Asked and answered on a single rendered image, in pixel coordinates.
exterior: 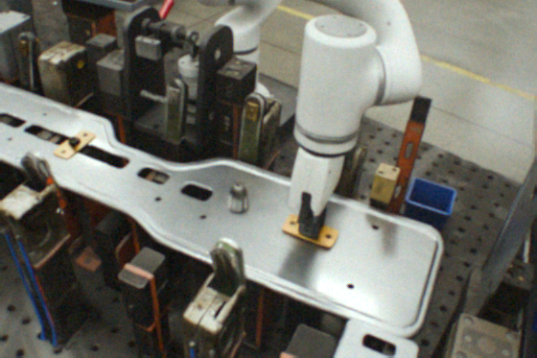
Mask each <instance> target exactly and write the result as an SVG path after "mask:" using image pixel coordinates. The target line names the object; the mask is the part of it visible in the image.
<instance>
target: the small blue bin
mask: <svg viewBox="0 0 537 358"><path fill-rule="evenodd" d="M455 194H456V191H455V190H454V188H451V187H446V186H442V185H439V184H436V183H434V182H431V181H428V180H426V179H420V178H417V177H415V178H414V179H413V181H412V184H411V187H410V190H409V192H408V194H407V197H406V206H405V210H404V213H403V217H406V218H409V219H412V220H413V221H415V222H418V223H421V224H426V225H429V226H431V227H433V228H434V229H436V230H437V231H438V232H439V233H441V231H442V229H443V227H444V226H445V223H446V221H447V219H448V218H449V217H450V216H451V215H452V212H453V207H454V200H455Z"/></svg>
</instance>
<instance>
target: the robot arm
mask: <svg viewBox="0 0 537 358"><path fill-rule="evenodd" d="M197 1H199V2H200V3H201V4H202V5H203V6H209V7H227V6H240V7H238V8H237V9H235V10H234V11H232V12H230V13H228V14H226V15H224V16H223V17H221V18H220V19H219V20H218V21H217V22H216V24H215V27H216V26H217V25H219V24H223V25H226V26H229V27H230V28H231V29H232V30H233V34H234V56H236V57H237V58H238V59H241V60H250V61H253V62H257V65H259V54H260V34H261V28H262V25H263V23H264V21H265V20H266V18H267V17H268V16H269V15H270V14H271V13H273V11H274V10H275V9H276V8H277V7H278V5H279V4H280V3H281V2H282V1H283V0H197ZM306 1H310V2H314V3H318V4H319V5H323V6H326V7H329V8H334V9H336V10H338V11H340V12H343V13H344V14H346V15H348V16H344V15H324V16H321V17H315V18H313V19H312V20H310V21H309V22H308V23H307V24H306V26H305V35H304V44H303V52H302V61H301V69H300V79H299V87H298V95H297V104H296V113H295V121H294V130H293V133H294V137H295V139H296V142H297V144H298V146H299V147H300V148H299V150H298V153H297V155H296V159H295V163H294V166H293V171H292V185H291V191H290V196H289V207H290V208H295V207H296V206H297V205H298V203H299V202H300V200H301V206H300V209H299V213H298V217H297V220H296V223H297V224H298V232H300V233H302V234H305V235H308V236H311V237H312V238H315V239H316V238H317V236H318V232H319V228H320V227H324V223H325V217H326V212H327V207H325V206H326V205H327V204H328V201H329V199H330V197H331V195H332V193H333V191H334V189H335V187H336V186H337V184H338V181H339V176H340V171H341V167H342V162H343V157H344V155H347V154H348V153H349V152H350V151H351V149H352V148H353V147H354V146H355V145H356V143H357V140H358V135H359V130H360V128H359V126H360V121H361V118H362V114H363V113H364V112H365V111H366V110H367V109H370V108H372V107H384V106H392V105H400V104H403V103H406V102H409V101H411V100H412V99H414V98H415V97H416V96H417V95H418V94H419V92H420V90H421V88H422V86H421V84H422V68H421V61H420V57H419V54H418V49H417V46H416V42H415V39H414V35H413V32H412V28H411V27H410V24H409V19H408V16H407V15H406V13H405V11H404V9H403V7H402V4H401V2H400V1H399V0H306Z"/></svg>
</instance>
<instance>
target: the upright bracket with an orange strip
mask: <svg viewBox="0 0 537 358"><path fill-rule="evenodd" d="M412 103H413V105H412V108H411V112H410V116H409V118H408V121H407V124H406V128H405V131H404V137H403V141H402V145H401V148H400V152H399V154H398V157H397V161H396V165H395V168H398V169H400V172H399V175H398V178H397V181H396V184H395V188H394V191H393V196H392V198H391V200H390V203H389V205H388V207H387V210H386V212H389V213H392V214H398V215H400V210H401V207H402V204H403V200H404V197H405V195H406V192H407V189H408V186H409V180H410V177H411V174H412V172H413V168H414V165H415V162H416V156H417V154H418V151H419V147H420V144H421V141H422V137H423V135H424V132H425V129H426V123H427V121H426V120H427V118H428V114H429V111H430V108H431V104H432V98H428V97H424V96H422V95H421V96H420V95H417V96H416V97H415V98H414V99H413V101H412ZM409 142H412V143H413V147H412V150H411V154H410V155H408V154H407V148H408V144H409ZM397 184H400V185H401V186H402V187H401V191H400V194H399V195H396V194H395V190H396V187H397Z"/></svg>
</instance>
